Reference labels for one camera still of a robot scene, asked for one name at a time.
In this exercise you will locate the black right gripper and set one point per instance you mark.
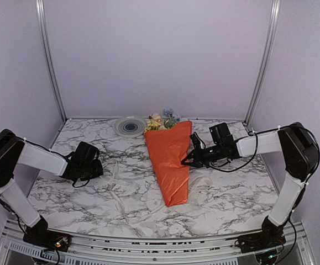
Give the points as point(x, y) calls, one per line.
point(195, 154)

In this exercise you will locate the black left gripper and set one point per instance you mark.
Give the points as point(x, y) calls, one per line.
point(98, 170)

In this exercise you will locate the brown orange wrapping paper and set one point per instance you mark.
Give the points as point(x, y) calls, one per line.
point(167, 148)

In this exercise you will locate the green leafy fake stem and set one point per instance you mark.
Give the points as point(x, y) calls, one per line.
point(170, 122)

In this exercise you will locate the blue fake flower stem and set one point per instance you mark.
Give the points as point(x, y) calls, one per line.
point(169, 113)

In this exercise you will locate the yellow daisy fake bunch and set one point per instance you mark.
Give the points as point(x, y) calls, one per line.
point(154, 126)

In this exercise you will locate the pink rose fake stem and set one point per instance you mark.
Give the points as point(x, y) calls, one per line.
point(155, 117)

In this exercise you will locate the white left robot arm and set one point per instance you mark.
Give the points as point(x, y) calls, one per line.
point(19, 157)

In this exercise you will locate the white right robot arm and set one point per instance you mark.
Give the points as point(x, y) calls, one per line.
point(300, 156)

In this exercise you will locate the grey ringed plate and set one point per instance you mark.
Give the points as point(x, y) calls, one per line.
point(130, 127)

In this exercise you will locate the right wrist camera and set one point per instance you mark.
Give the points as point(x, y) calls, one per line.
point(197, 141)

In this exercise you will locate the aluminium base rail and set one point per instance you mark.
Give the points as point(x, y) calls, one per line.
point(92, 249)

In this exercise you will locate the aluminium frame post left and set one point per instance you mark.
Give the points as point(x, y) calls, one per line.
point(48, 58)

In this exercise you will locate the aluminium frame post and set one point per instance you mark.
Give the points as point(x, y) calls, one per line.
point(48, 58)
point(267, 51)

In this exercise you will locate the aluminium frame post right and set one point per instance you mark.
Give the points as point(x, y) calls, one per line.
point(267, 51)

